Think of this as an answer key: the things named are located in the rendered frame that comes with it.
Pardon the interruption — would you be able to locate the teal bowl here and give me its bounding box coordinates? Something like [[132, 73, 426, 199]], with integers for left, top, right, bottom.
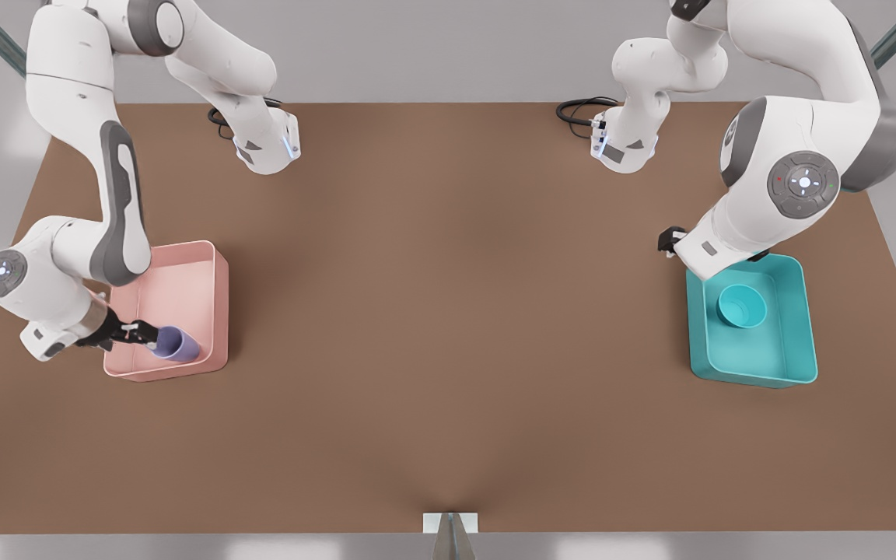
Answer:
[[717, 284, 768, 330]]

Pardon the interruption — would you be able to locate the teal box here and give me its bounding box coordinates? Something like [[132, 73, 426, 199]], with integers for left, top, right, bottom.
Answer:
[[686, 254, 819, 389]]

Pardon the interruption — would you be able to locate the pink box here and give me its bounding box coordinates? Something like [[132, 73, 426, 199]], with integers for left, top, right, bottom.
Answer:
[[103, 240, 229, 382]]

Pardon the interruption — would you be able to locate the purple cup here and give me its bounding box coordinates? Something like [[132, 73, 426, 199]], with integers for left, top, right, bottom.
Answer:
[[152, 326, 201, 362]]

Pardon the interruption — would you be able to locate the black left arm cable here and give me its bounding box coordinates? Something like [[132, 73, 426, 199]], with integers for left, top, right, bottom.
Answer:
[[556, 96, 621, 140]]

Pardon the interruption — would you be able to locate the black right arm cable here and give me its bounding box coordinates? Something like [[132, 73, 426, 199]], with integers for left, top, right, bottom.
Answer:
[[208, 97, 284, 141]]

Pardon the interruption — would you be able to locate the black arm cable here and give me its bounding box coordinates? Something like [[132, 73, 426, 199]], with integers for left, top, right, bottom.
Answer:
[[208, 97, 284, 141], [556, 96, 621, 140]]

